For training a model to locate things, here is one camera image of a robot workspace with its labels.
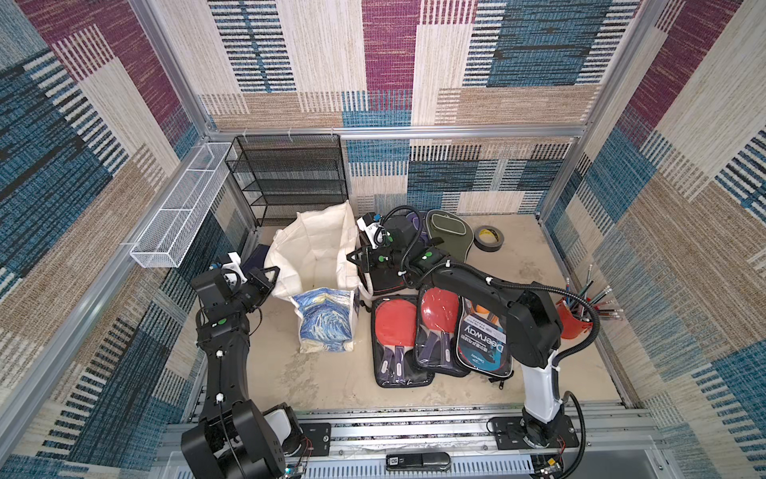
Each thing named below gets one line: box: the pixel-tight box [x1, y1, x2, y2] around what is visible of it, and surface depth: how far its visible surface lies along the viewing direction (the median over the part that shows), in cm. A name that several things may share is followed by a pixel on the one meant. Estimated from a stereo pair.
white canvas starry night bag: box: [266, 199, 373, 355], surface depth 82 cm
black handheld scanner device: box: [384, 452, 452, 473], surface depth 68 cm
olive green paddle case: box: [425, 209, 475, 263], surface depth 113 cm
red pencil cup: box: [555, 299, 593, 340], surface depth 87 cm
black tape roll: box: [472, 225, 505, 253], surface depth 114 cm
